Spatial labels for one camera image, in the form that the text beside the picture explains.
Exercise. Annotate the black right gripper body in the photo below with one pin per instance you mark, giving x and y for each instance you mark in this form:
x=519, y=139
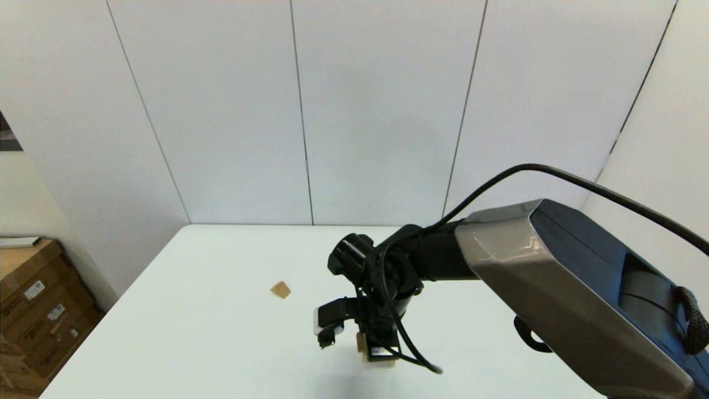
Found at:
x=382, y=332

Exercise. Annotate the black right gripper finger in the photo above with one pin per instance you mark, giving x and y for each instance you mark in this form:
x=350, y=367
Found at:
x=393, y=358

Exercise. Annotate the arched wooden building block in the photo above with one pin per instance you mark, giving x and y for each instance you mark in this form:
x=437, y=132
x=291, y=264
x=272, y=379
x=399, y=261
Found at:
x=388, y=364

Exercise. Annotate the rectangular wooden building block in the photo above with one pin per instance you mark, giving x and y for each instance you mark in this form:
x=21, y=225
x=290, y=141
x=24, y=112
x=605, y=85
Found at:
x=360, y=342

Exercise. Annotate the triangular wooden building block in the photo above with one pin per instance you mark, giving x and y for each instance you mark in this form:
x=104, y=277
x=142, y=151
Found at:
x=281, y=290

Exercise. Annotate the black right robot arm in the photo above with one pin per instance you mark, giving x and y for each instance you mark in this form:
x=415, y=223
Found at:
x=554, y=277

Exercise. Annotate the brown labelled cardboard box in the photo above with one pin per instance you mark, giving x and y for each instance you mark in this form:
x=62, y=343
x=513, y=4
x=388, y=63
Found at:
x=22, y=288
x=47, y=324
x=69, y=346

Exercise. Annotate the white flat board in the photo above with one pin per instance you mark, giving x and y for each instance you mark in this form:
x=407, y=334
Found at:
x=19, y=243

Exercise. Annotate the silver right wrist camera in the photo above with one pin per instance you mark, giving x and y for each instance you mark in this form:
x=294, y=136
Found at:
x=329, y=318

